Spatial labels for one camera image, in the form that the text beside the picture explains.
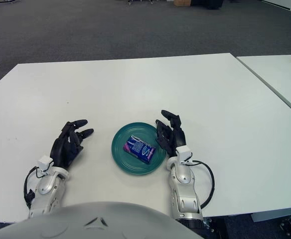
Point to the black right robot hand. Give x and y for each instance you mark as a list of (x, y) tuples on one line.
[(176, 137)]

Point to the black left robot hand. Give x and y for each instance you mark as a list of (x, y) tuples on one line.
[(63, 149)]

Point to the blue gum pack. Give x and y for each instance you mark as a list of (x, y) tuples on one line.
[(140, 149)]

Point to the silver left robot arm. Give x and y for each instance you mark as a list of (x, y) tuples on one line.
[(45, 186)]

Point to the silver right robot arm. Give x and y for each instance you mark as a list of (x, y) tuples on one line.
[(183, 176)]

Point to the green round plate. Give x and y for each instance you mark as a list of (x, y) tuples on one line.
[(120, 154)]

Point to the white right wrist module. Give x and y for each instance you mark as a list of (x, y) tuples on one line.
[(184, 154)]

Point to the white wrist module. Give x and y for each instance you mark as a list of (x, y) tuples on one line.
[(45, 163), (184, 154)]

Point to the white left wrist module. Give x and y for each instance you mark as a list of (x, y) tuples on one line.
[(45, 163)]

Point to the silver robot torso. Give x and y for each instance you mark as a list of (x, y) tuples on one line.
[(110, 221)]

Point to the brown cardboard box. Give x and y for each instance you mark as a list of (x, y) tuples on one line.
[(181, 2)]

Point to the black background furniture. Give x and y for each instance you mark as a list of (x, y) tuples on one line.
[(207, 3)]

